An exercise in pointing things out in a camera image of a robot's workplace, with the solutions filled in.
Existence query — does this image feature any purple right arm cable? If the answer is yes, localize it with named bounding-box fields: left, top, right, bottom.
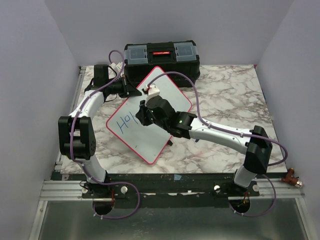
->
left=147, top=71, right=289, bottom=218

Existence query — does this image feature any aluminium frame rail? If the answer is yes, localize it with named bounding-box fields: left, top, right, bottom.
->
left=54, top=66, right=86, bottom=172

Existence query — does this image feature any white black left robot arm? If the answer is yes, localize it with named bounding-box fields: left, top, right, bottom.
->
left=58, top=64, right=142, bottom=198

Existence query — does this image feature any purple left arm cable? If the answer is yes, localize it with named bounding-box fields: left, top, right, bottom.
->
left=69, top=50, right=141, bottom=221

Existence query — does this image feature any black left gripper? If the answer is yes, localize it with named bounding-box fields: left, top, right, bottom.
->
left=106, top=74, right=142, bottom=99

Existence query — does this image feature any black plastic toolbox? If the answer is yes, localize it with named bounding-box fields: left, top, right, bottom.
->
left=124, top=40, right=201, bottom=86

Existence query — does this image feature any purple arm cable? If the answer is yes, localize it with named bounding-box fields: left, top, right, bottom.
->
left=69, top=50, right=141, bottom=221
left=147, top=71, right=289, bottom=218

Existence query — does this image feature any pink-framed whiteboard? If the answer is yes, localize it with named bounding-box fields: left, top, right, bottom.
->
left=105, top=66, right=193, bottom=165

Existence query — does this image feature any copper brass fitting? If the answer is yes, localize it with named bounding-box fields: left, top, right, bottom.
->
left=281, top=168, right=304, bottom=188

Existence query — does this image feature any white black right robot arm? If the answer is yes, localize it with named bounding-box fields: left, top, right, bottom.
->
left=135, top=96, right=273, bottom=196

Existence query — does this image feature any black mounting rail base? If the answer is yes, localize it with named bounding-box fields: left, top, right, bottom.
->
left=50, top=172, right=260, bottom=209

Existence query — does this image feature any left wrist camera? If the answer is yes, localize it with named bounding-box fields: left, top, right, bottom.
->
left=108, top=62, right=123, bottom=75

